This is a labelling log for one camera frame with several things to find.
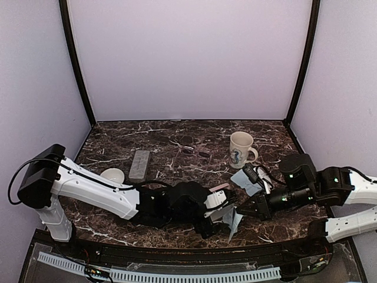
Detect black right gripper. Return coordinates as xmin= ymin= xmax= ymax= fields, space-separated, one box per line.
xmin=236 ymin=185 xmax=316 ymax=222

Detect light blue cleaning cloth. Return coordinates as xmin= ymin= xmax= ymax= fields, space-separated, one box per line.
xmin=222 ymin=206 xmax=243 ymax=244

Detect pink glasses case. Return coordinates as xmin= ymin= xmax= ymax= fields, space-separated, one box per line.
xmin=209 ymin=183 xmax=230 ymax=192

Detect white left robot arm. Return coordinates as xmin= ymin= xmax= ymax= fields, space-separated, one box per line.
xmin=9 ymin=144 xmax=236 ymax=257

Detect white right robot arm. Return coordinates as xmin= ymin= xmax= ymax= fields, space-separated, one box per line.
xmin=231 ymin=154 xmax=376 ymax=256

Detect light blue cloth near mug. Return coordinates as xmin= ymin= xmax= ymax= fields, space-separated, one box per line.
xmin=230 ymin=170 xmax=262 ymax=197

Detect cream ceramic mug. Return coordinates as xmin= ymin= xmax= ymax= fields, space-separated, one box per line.
xmin=229 ymin=131 xmax=259 ymax=169

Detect grey glasses case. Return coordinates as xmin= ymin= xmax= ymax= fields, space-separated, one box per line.
xmin=128 ymin=150 xmax=150 ymax=183

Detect white ceramic bowl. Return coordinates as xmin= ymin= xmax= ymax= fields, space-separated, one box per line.
xmin=100 ymin=168 xmax=125 ymax=183

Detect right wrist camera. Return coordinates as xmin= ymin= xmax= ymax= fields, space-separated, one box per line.
xmin=242 ymin=163 xmax=264 ymax=187

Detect black front rail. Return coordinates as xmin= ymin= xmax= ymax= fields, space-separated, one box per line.
xmin=91 ymin=244 xmax=285 ymax=265

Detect clear frame dark-lens sunglasses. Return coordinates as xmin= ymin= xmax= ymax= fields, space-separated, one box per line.
xmin=171 ymin=141 xmax=213 ymax=170

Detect white slotted cable duct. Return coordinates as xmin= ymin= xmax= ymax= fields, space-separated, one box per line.
xmin=37 ymin=252 xmax=281 ymax=282

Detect black right corner post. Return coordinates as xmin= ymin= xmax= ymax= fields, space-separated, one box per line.
xmin=283 ymin=0 xmax=321 ymax=129

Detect black corner post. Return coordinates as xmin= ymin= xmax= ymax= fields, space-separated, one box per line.
xmin=283 ymin=0 xmax=321 ymax=129
xmin=58 ymin=0 xmax=97 ymax=127

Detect black left corner post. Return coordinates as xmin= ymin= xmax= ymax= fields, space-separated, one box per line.
xmin=58 ymin=0 xmax=97 ymax=127

